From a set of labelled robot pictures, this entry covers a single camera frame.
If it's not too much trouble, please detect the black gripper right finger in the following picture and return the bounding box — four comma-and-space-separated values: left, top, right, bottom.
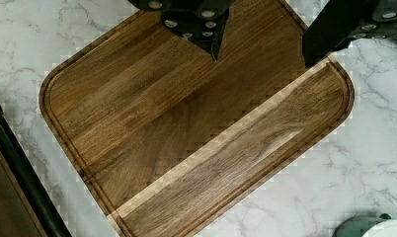
302, 0, 397, 68

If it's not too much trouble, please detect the wooden cutting board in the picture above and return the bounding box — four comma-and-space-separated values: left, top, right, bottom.
40, 0, 354, 237

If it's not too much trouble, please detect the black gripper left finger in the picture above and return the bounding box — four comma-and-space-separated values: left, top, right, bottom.
128, 0, 235, 62

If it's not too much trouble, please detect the green mug with white lid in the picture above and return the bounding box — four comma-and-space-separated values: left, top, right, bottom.
333, 213, 397, 237

